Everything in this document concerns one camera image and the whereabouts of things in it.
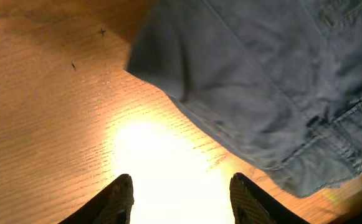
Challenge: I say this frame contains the navy blue shorts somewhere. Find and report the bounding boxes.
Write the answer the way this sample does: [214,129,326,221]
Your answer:
[126,0,362,197]

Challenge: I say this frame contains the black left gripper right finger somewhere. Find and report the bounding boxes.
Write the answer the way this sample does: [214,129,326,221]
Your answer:
[229,172,308,224]

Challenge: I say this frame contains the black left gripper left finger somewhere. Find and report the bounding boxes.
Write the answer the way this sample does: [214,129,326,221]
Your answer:
[59,174,134,224]

